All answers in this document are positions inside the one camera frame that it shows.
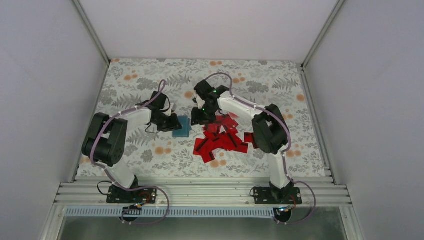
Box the pile of red cards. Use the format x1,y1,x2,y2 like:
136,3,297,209
193,114,249,156

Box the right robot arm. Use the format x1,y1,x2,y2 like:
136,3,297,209
191,79,294,204

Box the red card far right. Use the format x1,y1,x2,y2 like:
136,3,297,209
244,132,259,149

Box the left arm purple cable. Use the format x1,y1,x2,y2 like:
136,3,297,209
89,79,170,227

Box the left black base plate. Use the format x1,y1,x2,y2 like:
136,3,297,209
106,185,157,204

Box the aluminium rail frame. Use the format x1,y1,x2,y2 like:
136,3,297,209
54,176,352,207

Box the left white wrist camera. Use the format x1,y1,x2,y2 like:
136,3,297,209
164,103,176,116

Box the red card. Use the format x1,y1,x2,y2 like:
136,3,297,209
200,150,215,164
244,132,259,149

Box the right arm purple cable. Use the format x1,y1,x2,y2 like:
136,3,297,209
203,72,317,226

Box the floral table mat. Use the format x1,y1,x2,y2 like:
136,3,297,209
96,58,326,178

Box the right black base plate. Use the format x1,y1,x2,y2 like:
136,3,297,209
249,186,303,205

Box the grey slotted cable duct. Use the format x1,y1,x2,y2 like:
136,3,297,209
64,206,275,219

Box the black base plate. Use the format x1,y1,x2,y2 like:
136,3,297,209
106,185,157,204
249,186,303,205

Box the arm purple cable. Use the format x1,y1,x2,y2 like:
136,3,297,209
203,72,317,226
89,79,170,227

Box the teal card holder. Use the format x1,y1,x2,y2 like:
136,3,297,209
172,115,192,138

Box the red card front bottom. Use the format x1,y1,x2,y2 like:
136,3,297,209
200,150,215,164

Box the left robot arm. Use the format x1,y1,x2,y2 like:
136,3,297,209
81,91,182,203

